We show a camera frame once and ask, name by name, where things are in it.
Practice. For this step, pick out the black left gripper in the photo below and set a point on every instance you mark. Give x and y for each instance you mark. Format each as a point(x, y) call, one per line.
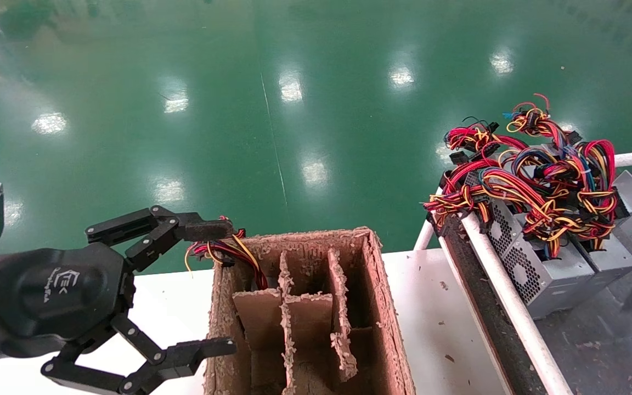
point(58, 291)

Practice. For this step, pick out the worn brown cardboard divider box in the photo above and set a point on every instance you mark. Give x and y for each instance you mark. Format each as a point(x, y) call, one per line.
point(382, 307)

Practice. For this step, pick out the short white tube rail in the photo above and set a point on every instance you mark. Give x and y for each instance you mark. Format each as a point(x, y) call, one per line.
point(423, 237)

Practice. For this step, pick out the white metal rail frame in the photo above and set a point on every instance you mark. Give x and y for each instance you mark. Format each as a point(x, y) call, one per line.
point(486, 312)

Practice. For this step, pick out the long white tube rail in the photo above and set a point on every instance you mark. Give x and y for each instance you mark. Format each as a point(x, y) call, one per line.
point(513, 312)

